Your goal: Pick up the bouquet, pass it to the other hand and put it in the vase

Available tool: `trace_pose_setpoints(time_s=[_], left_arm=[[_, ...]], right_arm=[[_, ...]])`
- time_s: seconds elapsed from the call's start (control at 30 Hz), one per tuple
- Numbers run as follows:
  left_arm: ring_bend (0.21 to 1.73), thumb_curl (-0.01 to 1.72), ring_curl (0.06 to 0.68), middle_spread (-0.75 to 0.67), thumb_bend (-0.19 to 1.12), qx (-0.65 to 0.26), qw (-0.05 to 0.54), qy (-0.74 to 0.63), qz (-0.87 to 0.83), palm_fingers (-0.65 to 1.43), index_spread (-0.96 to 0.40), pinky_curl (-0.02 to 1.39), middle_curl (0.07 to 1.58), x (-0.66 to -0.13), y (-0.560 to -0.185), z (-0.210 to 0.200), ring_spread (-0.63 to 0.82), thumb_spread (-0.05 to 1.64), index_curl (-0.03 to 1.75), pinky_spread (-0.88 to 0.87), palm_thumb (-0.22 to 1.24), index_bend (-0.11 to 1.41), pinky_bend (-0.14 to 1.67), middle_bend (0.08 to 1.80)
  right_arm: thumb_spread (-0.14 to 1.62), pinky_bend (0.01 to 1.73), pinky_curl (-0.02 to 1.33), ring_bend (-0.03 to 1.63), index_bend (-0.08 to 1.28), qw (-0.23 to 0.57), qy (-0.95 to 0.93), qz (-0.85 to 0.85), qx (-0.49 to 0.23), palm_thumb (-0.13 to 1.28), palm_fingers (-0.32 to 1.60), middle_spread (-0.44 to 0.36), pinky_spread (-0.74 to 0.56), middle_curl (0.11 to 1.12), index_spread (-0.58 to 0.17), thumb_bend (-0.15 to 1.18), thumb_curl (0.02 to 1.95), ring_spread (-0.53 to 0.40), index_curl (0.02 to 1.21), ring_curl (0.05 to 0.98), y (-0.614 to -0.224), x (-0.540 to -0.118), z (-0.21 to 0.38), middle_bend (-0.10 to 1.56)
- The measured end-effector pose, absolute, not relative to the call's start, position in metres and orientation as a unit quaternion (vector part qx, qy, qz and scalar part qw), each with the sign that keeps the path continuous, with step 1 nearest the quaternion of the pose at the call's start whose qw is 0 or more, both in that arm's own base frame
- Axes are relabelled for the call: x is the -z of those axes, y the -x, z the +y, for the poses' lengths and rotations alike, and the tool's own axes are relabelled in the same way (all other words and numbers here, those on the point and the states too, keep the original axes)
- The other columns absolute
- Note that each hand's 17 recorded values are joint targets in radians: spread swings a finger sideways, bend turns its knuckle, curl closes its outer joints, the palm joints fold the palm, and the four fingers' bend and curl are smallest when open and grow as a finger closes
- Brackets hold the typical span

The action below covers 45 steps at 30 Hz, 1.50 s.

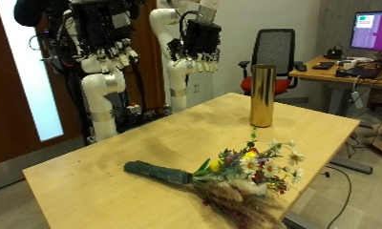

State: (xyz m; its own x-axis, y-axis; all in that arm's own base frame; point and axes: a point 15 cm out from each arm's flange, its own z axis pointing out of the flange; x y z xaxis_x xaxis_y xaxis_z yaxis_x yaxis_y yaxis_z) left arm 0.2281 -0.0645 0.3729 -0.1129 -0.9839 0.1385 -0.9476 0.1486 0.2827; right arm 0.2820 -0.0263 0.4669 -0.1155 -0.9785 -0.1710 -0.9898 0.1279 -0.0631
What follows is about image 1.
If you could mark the tall gold cylinder vase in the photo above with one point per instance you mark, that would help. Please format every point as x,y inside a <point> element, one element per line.
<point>263,95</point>

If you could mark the black mesh chair, red seat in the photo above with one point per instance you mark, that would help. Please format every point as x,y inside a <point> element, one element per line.
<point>274,47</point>

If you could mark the black fabric cover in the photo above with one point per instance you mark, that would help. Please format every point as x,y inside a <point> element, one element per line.
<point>27,12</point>

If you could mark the black equipment stand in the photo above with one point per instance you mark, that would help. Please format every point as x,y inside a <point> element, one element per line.
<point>70,86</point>

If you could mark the black computer mouse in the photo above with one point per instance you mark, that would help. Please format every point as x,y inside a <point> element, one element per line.
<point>300,67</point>

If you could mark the white box with red button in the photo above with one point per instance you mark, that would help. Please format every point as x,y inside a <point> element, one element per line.
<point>134,108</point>

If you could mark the wooden office desk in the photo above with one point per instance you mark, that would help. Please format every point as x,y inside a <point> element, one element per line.
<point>318,75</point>

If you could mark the black desk phone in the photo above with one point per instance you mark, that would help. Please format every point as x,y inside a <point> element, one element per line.
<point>334,53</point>

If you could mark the white power adapter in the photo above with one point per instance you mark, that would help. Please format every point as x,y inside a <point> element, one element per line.
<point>356,99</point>

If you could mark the computer monitor with purple screen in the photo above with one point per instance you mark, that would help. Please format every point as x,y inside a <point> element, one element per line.
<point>375,31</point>

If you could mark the cardboard box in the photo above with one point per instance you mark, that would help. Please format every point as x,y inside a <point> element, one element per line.
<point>379,143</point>

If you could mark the grey table foot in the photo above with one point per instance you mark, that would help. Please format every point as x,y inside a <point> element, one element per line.
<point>351,166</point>

